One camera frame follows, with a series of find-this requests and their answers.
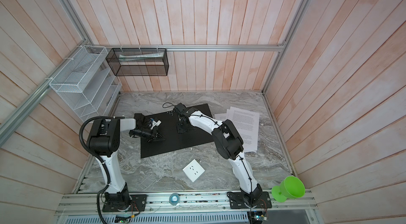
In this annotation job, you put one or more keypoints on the blue folder black inside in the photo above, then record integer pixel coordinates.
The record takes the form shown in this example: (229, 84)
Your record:
(171, 140)

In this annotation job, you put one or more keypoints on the black wire mesh basket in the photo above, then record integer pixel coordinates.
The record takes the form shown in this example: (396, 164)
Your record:
(125, 62)

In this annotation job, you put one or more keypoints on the blue tape roll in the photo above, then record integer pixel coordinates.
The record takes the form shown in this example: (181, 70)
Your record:
(174, 199)

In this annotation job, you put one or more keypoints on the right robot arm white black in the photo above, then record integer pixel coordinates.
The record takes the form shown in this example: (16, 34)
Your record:
(229, 145)

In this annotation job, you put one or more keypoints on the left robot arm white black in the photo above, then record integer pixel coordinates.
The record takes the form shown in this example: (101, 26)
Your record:
(103, 143)

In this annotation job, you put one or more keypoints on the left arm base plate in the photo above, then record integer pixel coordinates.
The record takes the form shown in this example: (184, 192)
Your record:
(123, 203)

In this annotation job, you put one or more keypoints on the horizontal aluminium frame bar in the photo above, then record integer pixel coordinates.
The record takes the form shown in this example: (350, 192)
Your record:
(203, 47)

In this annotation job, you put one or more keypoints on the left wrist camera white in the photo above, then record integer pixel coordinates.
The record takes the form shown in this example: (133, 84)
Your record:
(154, 123)

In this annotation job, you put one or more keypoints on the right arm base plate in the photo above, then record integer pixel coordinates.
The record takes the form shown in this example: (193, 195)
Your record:
(240, 200)

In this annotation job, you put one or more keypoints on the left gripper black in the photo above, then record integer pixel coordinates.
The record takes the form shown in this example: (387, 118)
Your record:
(155, 138)

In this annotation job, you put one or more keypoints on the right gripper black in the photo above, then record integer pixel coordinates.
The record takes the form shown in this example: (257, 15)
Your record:
(179, 129)

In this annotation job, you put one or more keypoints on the top printed paper sheet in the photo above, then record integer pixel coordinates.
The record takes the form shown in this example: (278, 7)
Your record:
(248, 127)

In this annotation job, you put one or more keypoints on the aluminium mounting rail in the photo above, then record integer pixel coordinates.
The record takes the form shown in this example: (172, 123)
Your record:
(189, 201)

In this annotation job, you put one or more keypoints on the white wall socket plate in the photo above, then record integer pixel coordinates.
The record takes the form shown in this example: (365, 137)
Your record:
(193, 170)

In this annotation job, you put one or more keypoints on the green plastic funnel cup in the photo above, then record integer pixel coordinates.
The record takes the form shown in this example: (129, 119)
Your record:
(290, 188)

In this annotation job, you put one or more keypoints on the white wire mesh shelf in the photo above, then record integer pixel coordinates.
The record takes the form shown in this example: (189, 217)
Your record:
(87, 88)

